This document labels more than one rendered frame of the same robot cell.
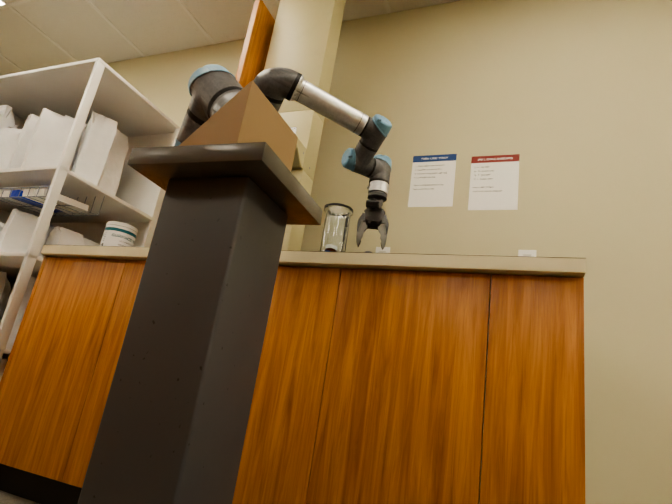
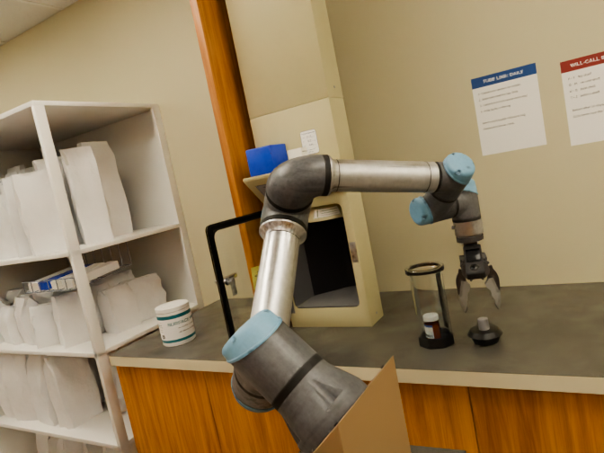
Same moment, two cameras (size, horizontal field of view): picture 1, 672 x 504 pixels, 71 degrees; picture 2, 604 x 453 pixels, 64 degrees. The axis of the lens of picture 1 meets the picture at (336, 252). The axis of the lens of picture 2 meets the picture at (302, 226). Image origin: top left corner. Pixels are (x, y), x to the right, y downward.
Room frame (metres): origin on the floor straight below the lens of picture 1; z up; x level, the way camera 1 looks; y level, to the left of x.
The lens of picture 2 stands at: (0.25, 0.15, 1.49)
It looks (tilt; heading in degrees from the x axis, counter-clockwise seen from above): 6 degrees down; 8
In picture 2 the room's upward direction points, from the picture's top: 11 degrees counter-clockwise
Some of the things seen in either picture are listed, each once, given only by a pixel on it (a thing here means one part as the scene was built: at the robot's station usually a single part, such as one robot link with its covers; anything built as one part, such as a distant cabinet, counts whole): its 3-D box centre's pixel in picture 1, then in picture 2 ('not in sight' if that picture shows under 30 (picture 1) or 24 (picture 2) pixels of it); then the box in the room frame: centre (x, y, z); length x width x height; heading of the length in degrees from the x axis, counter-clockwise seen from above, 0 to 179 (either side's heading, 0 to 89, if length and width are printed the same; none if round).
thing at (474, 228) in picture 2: (377, 190); (466, 228); (1.60, -0.12, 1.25); 0.08 x 0.08 x 0.05
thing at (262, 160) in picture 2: not in sight; (268, 160); (1.88, 0.44, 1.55); 0.10 x 0.10 x 0.09; 66
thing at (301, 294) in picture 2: not in sight; (332, 249); (2.01, 0.29, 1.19); 0.26 x 0.24 x 0.35; 66
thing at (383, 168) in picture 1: (379, 171); (462, 199); (1.60, -0.12, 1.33); 0.09 x 0.08 x 0.11; 117
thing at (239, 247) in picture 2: not in sight; (251, 274); (1.81, 0.56, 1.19); 0.30 x 0.01 x 0.40; 151
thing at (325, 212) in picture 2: not in sight; (326, 209); (1.98, 0.28, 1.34); 0.18 x 0.18 x 0.05
